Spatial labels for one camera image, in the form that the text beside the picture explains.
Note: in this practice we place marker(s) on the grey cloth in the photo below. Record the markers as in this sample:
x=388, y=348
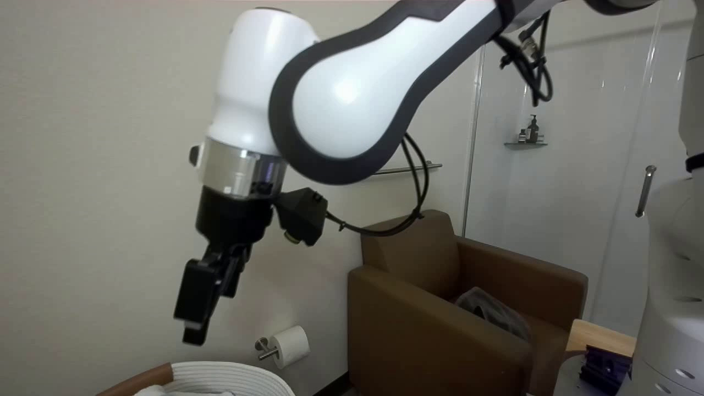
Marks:
x=493, y=308

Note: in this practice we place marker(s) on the small wooden table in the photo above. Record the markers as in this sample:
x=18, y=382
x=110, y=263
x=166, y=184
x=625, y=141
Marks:
x=596, y=336

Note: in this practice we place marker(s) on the metal wall grab bar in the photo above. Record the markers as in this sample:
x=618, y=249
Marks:
x=432, y=168

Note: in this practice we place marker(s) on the white laundry basket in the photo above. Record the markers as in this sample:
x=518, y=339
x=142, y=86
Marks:
x=233, y=374

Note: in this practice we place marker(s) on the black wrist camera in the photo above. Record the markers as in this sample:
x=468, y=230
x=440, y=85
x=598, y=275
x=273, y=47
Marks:
x=299, y=215

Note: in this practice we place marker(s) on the white toilet paper roll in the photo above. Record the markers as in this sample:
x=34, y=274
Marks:
x=290, y=344

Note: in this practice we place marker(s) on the brown armchair sofa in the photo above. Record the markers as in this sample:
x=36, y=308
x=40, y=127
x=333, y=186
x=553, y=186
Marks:
x=410, y=330

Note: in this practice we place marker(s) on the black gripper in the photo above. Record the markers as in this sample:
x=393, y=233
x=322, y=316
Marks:
x=233, y=218

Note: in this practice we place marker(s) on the metal toilet paper holder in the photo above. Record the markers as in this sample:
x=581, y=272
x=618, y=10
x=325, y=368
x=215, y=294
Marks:
x=264, y=348

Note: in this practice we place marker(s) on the shower shelf with bottles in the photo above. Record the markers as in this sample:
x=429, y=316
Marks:
x=528, y=136

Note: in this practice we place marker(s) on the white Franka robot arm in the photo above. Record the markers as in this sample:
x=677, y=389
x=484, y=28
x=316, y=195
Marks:
x=343, y=96

